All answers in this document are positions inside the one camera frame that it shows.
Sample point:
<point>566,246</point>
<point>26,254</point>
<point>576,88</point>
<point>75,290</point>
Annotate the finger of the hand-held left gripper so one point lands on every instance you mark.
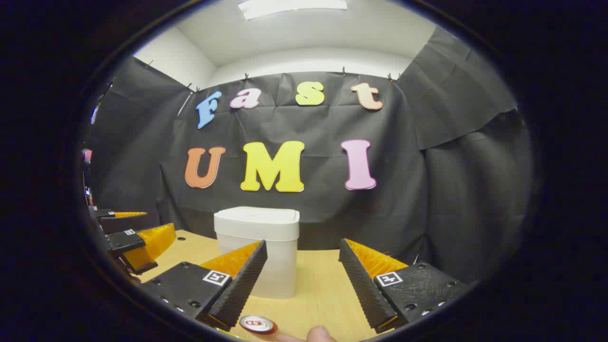
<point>121,242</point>
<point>118,223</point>

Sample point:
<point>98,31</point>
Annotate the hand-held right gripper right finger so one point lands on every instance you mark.
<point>363,289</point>

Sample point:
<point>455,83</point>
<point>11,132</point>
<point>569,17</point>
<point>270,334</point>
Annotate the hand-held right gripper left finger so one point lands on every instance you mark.
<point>242,285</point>

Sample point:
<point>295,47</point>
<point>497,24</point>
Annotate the red pop can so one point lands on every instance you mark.
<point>258,324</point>

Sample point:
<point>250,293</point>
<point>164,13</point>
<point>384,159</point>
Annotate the white desktop garbage bin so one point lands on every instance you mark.
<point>266,223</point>

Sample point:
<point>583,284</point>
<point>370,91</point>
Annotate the wooden desktop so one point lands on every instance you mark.
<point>323,285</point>

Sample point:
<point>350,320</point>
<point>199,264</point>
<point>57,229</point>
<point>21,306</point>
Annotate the black backdrop cloth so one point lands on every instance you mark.
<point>308,128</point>

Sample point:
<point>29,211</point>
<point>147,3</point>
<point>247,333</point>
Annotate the ceiling light panel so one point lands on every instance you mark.
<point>289,7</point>

